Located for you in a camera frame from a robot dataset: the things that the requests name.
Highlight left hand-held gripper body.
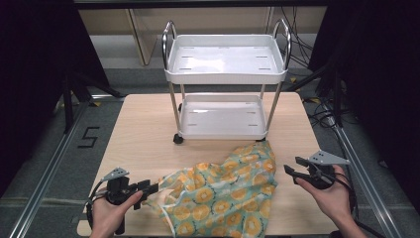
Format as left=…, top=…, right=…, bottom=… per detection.
left=101, top=167, right=140, bottom=206

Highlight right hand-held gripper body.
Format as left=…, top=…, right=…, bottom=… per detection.
left=306, top=150, right=351, bottom=190

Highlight orange slice print bag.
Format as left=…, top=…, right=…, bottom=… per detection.
left=145, top=140, right=279, bottom=238

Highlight person's left hand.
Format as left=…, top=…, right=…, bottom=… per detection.
left=89, top=190, right=145, bottom=238

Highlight person's right hand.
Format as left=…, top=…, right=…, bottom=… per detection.
left=294, top=165, right=356, bottom=226

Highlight black tripod stand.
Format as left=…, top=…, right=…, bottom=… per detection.
left=60, top=70, right=126, bottom=134
left=286, top=62, right=345, bottom=129

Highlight dark curtain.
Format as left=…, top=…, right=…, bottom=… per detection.
left=0, top=0, right=111, bottom=197
left=308, top=0, right=420, bottom=212

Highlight white two-tier cart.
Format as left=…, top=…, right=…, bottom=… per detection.
left=160, top=18, right=293, bottom=145

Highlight beige wooden cabinet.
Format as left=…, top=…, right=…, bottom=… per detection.
left=78, top=7, right=328, bottom=66

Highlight metal floor rail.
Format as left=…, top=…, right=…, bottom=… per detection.
left=8, top=94, right=125, bottom=238
left=321, top=102, right=403, bottom=238

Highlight black floor cables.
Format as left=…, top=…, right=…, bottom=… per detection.
left=302, top=94, right=360, bottom=131

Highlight bundle of black wall cables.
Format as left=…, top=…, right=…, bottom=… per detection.
left=279, top=6, right=319, bottom=69

